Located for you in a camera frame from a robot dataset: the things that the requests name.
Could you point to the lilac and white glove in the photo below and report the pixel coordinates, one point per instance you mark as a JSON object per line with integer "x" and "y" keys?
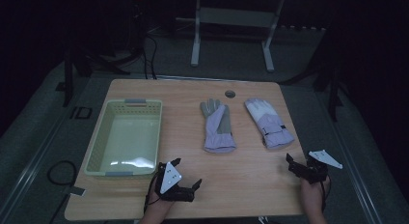
{"x": 268, "y": 122}

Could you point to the grey tape piece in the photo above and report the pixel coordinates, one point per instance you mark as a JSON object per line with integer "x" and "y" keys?
{"x": 77, "y": 191}

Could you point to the black equipment with red light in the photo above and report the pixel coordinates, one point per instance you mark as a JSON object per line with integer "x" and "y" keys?
{"x": 138, "y": 21}

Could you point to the black tripod stand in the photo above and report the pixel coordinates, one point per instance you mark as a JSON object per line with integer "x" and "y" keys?
{"x": 68, "y": 79}

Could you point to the pale green plastic basket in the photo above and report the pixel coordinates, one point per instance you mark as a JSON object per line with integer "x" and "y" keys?
{"x": 125, "y": 143}

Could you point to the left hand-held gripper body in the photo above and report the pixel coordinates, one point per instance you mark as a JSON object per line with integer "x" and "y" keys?
{"x": 170, "y": 178}

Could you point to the person's right hand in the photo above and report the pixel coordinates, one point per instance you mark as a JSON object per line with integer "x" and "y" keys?
{"x": 313, "y": 193}

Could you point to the black metal stand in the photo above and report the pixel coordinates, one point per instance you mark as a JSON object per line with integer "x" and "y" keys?
{"x": 332, "y": 89}

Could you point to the black rectangular floor frame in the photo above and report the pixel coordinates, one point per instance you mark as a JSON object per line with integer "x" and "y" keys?
{"x": 72, "y": 113}

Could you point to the white metal desk frame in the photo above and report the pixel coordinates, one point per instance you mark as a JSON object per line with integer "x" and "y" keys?
{"x": 236, "y": 19}

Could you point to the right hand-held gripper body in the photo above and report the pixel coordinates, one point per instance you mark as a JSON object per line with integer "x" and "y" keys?
{"x": 316, "y": 167}

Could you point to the lilac glove with grey palm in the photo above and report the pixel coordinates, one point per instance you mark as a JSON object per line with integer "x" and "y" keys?
{"x": 217, "y": 129}

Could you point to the person's left hand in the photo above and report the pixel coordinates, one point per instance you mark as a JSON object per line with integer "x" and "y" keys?
{"x": 157, "y": 204}

